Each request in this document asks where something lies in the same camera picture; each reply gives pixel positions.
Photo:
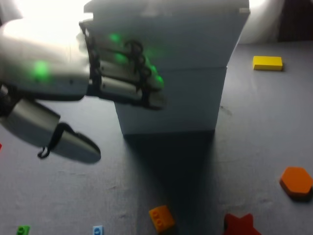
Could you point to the red star block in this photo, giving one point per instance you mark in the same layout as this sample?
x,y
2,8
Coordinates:
x,y
240,225

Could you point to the small blue toy brick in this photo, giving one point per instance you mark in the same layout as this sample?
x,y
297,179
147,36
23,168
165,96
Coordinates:
x,y
97,231

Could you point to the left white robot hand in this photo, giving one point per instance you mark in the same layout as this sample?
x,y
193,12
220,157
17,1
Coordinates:
x,y
49,73

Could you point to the grey table cloth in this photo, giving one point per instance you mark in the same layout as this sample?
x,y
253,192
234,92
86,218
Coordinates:
x,y
256,134

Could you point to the yellow rectangular block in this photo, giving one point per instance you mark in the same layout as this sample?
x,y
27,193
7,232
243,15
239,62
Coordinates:
x,y
267,63

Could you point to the orange toy brick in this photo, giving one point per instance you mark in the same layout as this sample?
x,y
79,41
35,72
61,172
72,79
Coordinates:
x,y
161,219

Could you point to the white backdrop sheet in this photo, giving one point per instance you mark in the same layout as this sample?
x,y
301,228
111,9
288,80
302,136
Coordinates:
x,y
44,7

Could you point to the green toy brick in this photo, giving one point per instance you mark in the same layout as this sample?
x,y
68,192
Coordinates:
x,y
23,230

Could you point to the orange hexagon block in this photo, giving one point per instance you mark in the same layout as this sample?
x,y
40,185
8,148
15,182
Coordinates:
x,y
296,182

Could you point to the cardboard box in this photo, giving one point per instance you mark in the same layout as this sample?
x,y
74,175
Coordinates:
x,y
183,98

